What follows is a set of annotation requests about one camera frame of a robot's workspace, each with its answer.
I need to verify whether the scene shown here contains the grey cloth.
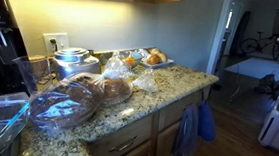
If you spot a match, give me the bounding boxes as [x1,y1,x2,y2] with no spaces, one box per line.
[173,103,202,156]

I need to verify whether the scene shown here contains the clear glass pitcher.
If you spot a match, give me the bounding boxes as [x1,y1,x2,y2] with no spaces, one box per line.
[10,53,55,97]

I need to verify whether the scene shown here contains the pale round fruit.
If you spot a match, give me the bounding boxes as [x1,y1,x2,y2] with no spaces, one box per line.
[148,47,162,57]

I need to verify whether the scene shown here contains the bicycle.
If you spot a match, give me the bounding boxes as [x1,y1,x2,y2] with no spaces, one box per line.
[239,29,279,61]

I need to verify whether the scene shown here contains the small bagged round bread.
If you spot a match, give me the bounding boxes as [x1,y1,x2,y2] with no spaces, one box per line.
[99,56,137,110]

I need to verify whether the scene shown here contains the blue cloth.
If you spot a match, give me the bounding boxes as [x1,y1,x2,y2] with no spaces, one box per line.
[196,99,220,143]

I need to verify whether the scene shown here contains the silver pot with lid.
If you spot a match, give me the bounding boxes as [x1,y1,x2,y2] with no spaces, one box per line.
[50,45,104,84]

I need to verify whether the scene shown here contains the wooden cabinet door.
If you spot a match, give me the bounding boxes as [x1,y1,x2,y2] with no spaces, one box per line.
[154,119,195,156]

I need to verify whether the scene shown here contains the narrow wooden drawer front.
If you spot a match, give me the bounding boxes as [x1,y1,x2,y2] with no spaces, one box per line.
[157,87,204,135]

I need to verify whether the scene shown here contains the orange round fruit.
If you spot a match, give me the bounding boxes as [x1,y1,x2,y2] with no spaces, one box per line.
[147,54,162,67]

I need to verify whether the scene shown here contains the white wall outlet plate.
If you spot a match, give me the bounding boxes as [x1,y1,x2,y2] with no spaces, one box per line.
[41,30,71,58]

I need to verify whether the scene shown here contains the white fruit tray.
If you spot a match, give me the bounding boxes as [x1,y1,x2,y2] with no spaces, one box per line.
[140,56,175,71]

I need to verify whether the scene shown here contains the yellow round fruit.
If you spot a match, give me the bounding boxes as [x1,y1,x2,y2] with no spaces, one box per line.
[156,52,169,64]

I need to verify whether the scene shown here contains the bagged bowl with orange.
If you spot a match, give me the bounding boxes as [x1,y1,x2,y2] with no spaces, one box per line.
[112,47,150,72]

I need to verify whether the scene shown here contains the empty clear plastic bag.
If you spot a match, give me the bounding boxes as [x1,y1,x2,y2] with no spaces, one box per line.
[131,67,161,95]

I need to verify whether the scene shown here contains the white floor mat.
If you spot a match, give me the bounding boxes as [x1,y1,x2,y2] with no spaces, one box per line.
[224,55,279,82]

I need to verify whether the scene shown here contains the wide wooden drawer front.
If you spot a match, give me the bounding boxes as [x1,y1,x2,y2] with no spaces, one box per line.
[87,108,155,156]

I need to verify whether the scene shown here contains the dark bag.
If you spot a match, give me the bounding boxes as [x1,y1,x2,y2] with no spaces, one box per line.
[254,72,279,97]

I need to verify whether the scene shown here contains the large bagged brown bread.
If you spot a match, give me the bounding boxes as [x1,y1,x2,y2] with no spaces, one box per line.
[27,69,107,135]

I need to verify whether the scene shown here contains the metal drawer handle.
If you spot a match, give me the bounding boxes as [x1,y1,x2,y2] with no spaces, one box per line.
[108,133,139,156]

